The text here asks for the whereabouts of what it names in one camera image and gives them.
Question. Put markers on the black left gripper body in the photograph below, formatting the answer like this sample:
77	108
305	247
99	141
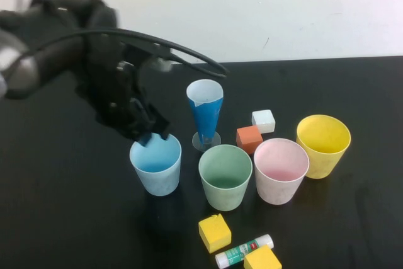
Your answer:
110	92

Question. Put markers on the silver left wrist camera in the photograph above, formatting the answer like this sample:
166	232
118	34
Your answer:
160	62

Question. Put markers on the blue cone glass clear base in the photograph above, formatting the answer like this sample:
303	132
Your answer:
204	117

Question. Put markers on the light blue plastic cup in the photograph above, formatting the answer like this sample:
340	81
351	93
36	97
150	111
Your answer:
155	184

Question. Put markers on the white cube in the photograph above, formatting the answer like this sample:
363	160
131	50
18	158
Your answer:
264	121

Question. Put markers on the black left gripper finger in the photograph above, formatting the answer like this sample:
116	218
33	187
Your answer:
143	130
160	124

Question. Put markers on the yellow cube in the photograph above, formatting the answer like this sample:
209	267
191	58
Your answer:
215	231
263	259

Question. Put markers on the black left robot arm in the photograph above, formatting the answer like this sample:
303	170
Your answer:
56	58

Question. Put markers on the green plastic cup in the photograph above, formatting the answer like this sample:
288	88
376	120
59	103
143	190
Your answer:
225	198

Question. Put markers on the pink plastic cup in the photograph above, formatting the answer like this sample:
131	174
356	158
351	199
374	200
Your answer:
277	191

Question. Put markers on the orange cube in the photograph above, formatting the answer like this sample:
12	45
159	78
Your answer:
248	138

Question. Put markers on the yellow plastic cup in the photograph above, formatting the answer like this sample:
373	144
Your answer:
321	165

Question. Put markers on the white glue stick green label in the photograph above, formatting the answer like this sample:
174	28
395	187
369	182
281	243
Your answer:
234	253

